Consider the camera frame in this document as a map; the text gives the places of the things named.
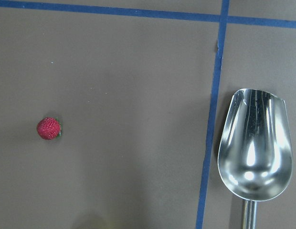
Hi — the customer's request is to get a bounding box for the metal scoop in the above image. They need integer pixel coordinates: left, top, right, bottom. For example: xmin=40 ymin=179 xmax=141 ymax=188
xmin=217 ymin=89 xmax=293 ymax=229

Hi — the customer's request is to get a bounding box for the red strawberry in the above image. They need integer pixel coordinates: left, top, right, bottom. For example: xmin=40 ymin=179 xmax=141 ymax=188
xmin=36 ymin=117 xmax=62 ymax=140

